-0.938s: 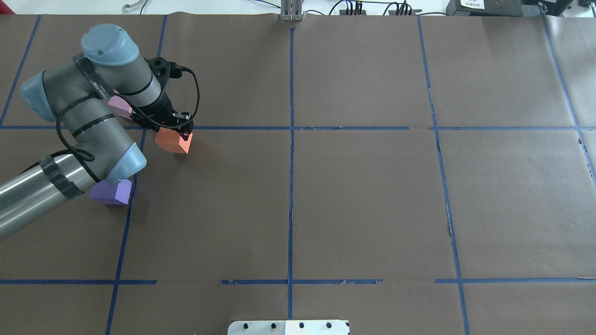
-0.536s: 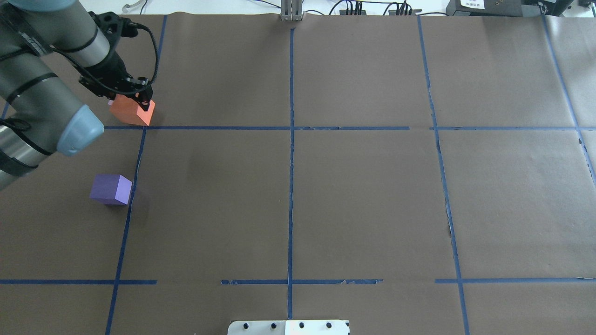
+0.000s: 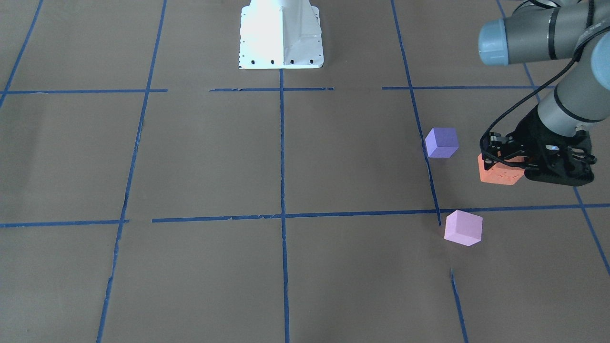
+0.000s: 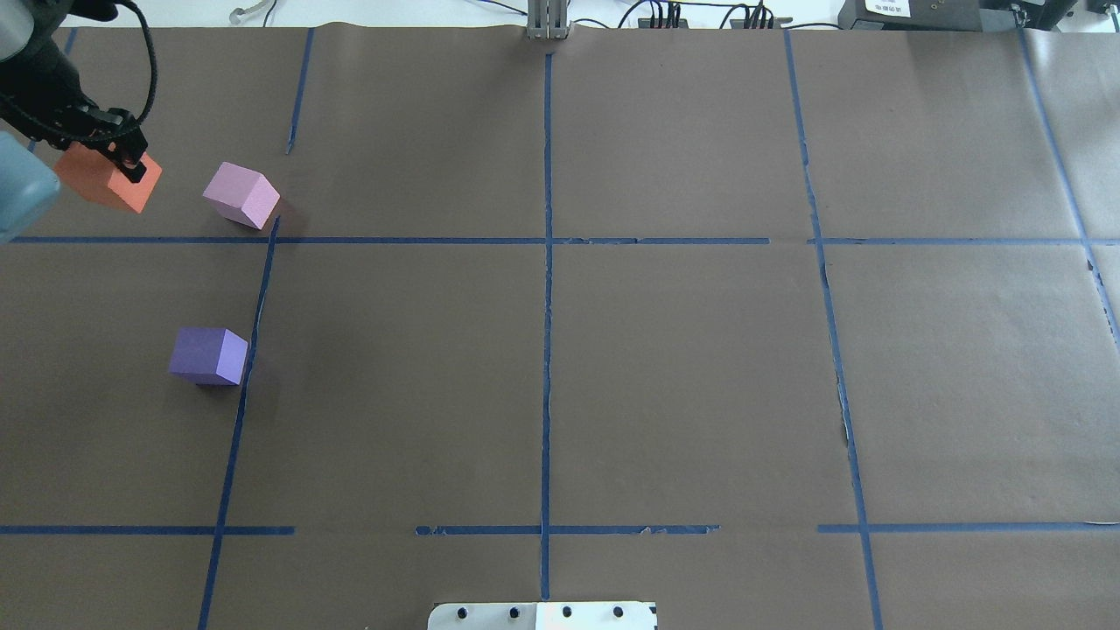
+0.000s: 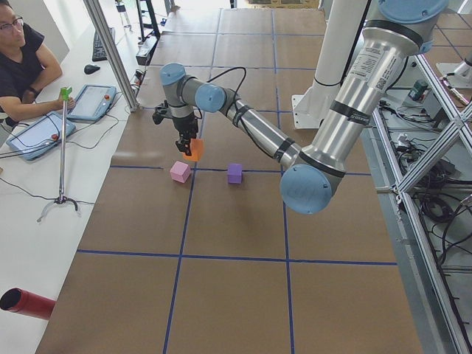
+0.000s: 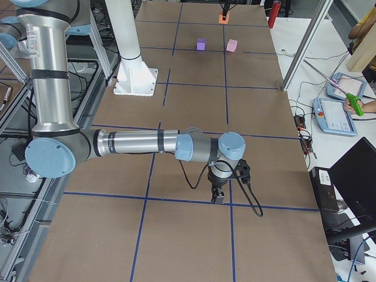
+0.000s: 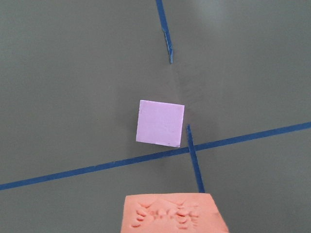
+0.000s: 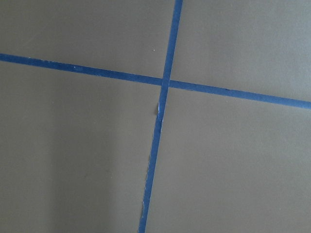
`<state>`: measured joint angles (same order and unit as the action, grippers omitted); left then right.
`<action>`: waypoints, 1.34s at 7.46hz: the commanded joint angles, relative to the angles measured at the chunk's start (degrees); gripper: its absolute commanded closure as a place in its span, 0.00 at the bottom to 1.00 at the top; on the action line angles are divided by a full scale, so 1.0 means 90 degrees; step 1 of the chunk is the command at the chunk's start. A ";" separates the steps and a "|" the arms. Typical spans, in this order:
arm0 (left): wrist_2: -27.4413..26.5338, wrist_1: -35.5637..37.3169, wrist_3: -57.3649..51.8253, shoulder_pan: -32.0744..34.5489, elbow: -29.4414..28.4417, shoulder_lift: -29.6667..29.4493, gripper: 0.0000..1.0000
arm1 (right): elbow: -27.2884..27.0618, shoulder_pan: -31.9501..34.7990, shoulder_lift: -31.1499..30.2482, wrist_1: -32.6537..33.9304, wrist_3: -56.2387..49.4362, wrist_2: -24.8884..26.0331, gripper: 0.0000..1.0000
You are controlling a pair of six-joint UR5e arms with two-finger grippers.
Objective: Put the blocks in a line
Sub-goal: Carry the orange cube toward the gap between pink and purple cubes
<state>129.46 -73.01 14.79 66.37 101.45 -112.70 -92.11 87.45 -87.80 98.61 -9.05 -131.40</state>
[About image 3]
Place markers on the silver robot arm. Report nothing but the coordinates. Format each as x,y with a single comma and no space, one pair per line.
549,30

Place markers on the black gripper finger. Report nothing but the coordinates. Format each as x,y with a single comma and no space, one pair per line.
487,162

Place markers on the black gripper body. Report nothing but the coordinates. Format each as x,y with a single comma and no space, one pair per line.
533,134

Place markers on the orange foam block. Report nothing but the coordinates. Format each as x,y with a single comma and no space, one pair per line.
499,173

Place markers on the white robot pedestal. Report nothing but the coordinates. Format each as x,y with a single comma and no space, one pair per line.
280,34

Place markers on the pink foam block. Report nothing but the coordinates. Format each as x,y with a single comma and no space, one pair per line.
463,228

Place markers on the purple foam block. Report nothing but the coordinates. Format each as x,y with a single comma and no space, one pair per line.
441,142

